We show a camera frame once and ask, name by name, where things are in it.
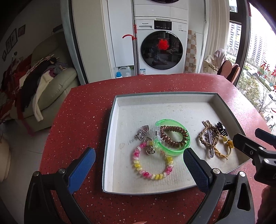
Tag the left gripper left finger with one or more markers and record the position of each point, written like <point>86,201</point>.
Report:
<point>40,206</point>

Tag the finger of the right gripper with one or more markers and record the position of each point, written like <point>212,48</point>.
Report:
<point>266,137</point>
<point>249,147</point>

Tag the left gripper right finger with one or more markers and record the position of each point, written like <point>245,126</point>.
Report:
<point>238,206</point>

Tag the black hair claw clip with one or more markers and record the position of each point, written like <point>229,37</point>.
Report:
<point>221,128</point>

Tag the silver rhinestone barrette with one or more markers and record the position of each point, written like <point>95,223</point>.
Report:
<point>210,139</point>

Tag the gold bunny hair clip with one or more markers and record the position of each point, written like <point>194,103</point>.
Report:
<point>208,125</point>

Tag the green translucent bangle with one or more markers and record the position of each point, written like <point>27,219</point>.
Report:
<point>170,137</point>

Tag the silver heart hair claw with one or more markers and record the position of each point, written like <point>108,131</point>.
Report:
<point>149,148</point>

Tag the silver rhinestone hair claw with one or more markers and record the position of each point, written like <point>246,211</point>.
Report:
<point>142,132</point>

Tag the brown chair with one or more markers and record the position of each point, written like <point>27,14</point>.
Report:
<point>234,73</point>
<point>225,69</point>

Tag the beige bag on chair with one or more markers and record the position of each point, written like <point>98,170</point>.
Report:
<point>212,63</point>

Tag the checkered cloth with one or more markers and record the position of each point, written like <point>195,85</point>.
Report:
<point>190,61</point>

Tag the beige sofa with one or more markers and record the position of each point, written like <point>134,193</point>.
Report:
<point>50,95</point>

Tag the white curtain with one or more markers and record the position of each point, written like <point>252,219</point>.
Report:
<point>218,18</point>

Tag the pile of clothes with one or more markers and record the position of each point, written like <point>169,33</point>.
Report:
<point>19,87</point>

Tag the lower white washing machine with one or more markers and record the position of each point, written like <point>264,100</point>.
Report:
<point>162,45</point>

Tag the white detergent jug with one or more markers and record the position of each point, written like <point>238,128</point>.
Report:
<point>123,72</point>

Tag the upper white dryer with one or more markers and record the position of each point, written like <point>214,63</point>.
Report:
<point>162,9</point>

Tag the white cabinet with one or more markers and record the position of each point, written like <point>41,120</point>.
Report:
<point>98,37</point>

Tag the wall picture frames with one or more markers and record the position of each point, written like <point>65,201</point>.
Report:
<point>12,40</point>

